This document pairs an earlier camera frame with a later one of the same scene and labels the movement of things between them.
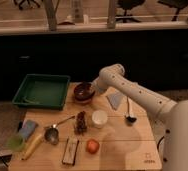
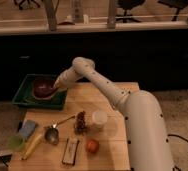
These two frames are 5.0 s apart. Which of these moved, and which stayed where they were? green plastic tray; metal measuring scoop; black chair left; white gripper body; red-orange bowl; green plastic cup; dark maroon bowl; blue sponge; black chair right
Moved: white gripper body; dark maroon bowl; red-orange bowl
Stayed: metal measuring scoop; green plastic cup; green plastic tray; blue sponge; black chair right; black chair left
